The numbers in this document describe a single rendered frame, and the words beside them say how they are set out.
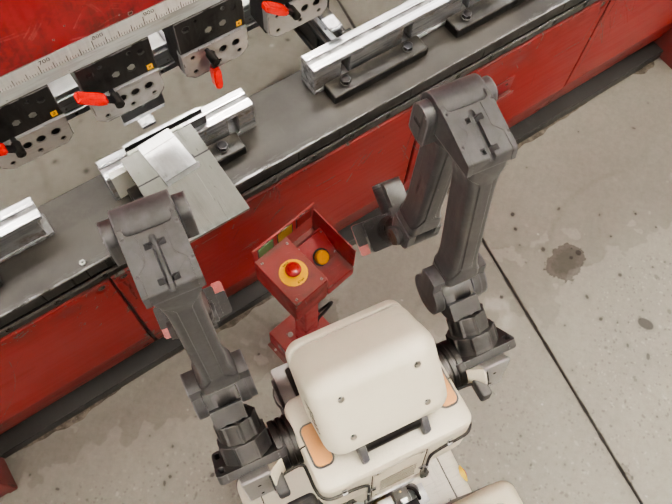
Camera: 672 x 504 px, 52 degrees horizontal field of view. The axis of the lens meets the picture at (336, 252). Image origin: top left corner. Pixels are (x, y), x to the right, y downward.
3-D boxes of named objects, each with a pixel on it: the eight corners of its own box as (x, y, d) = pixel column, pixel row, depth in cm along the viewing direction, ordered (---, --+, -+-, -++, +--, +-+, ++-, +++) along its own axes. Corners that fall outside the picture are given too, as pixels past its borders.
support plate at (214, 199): (178, 250, 148) (177, 248, 147) (121, 162, 157) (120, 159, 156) (250, 209, 153) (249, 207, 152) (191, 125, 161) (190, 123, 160)
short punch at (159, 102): (126, 129, 150) (114, 103, 141) (122, 123, 150) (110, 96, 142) (167, 108, 152) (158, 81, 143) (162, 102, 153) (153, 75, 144)
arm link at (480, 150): (465, 158, 83) (536, 129, 85) (412, 86, 90) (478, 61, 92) (435, 323, 121) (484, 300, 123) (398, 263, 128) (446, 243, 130)
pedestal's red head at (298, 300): (297, 321, 177) (295, 297, 161) (256, 278, 182) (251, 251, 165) (353, 273, 183) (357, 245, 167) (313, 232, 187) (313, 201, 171)
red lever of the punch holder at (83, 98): (80, 99, 124) (126, 102, 131) (70, 84, 125) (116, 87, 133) (77, 107, 125) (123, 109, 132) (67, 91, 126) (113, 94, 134)
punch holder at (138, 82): (100, 126, 139) (74, 74, 124) (81, 97, 141) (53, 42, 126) (166, 93, 142) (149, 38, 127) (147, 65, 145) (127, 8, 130)
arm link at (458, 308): (456, 330, 118) (484, 317, 119) (440, 276, 115) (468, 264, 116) (434, 315, 126) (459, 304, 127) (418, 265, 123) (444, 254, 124)
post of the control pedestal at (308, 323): (306, 346, 230) (304, 289, 181) (295, 335, 232) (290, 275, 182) (318, 336, 232) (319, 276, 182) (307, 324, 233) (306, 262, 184)
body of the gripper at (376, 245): (360, 223, 143) (370, 222, 136) (404, 205, 145) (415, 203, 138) (371, 252, 143) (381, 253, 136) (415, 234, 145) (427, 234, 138)
